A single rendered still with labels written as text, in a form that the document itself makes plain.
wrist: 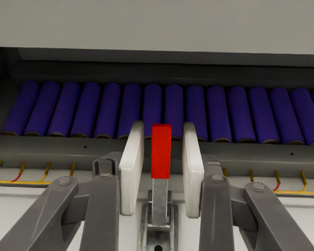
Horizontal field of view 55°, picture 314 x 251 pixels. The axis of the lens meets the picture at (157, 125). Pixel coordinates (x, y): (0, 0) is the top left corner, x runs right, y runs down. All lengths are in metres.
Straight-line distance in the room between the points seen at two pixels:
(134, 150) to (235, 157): 0.10
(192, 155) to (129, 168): 0.03
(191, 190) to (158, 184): 0.05
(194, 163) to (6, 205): 0.17
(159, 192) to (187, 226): 0.05
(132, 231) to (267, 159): 0.12
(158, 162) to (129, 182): 0.04
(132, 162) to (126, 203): 0.02
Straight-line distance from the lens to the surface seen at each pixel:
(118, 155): 0.18
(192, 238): 0.24
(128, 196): 0.16
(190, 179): 0.16
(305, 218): 0.27
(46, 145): 0.26
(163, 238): 0.23
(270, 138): 0.27
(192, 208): 0.16
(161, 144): 0.19
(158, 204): 0.21
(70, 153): 0.25
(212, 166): 0.17
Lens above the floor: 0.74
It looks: 34 degrees down
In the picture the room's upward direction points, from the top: 1 degrees clockwise
